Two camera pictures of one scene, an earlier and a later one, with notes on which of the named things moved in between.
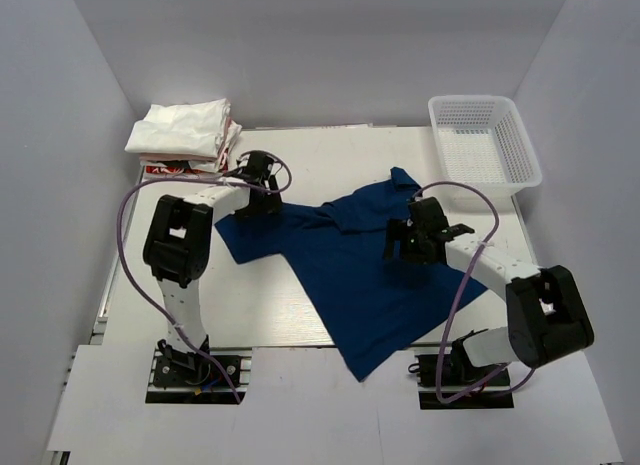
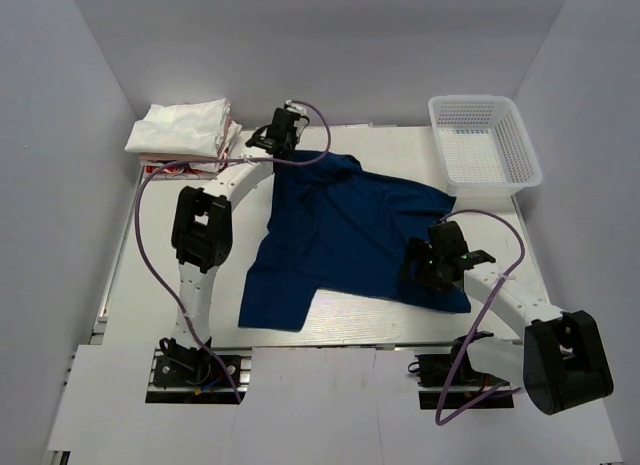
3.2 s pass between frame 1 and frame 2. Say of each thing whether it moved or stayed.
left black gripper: moved
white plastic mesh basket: stayed
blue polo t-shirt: moved
